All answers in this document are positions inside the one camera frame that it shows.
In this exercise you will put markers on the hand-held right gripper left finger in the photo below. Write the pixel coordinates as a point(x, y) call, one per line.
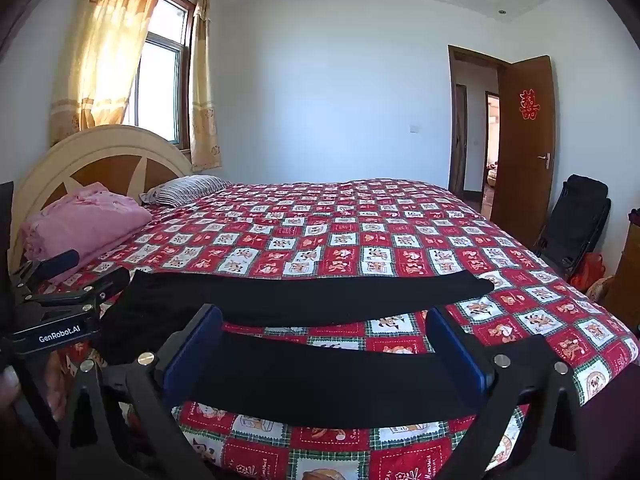
point(192, 355)

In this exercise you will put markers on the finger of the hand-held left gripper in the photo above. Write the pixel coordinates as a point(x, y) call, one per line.
point(100, 282)
point(55, 262)

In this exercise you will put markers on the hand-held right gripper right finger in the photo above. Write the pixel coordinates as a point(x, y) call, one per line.
point(457, 355)

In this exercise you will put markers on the black pants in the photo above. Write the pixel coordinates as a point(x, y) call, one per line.
point(300, 300)

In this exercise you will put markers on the person's left hand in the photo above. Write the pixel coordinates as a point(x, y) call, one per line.
point(7, 385)

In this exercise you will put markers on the pink folded blanket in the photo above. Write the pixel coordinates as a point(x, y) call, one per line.
point(85, 220)

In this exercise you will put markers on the striped pillow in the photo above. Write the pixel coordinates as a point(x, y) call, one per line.
point(185, 189)

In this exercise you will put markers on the red bear-print bedspread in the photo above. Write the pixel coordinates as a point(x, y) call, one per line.
point(400, 240)

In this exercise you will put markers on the cream and brown headboard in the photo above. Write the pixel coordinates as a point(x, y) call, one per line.
point(110, 140)

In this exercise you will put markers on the red bag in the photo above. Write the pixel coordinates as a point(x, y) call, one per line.
point(589, 272)

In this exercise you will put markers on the black folding chair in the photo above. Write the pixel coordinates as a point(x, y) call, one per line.
point(575, 220)

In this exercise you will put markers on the brown wooden door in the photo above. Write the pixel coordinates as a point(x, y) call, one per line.
point(520, 185)

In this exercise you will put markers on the wooden cabinet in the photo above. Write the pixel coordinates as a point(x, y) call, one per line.
point(627, 280)

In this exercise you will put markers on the wide yellow curtain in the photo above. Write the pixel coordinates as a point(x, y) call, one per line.
point(105, 60)

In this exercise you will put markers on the narrow yellow curtain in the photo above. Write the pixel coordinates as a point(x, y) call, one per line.
point(202, 85)

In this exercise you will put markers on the window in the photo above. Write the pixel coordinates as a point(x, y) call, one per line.
point(165, 60)

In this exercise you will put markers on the red paper door decoration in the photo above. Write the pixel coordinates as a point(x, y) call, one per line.
point(528, 105)

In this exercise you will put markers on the brown door frame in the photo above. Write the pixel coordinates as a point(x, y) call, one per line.
point(452, 120)

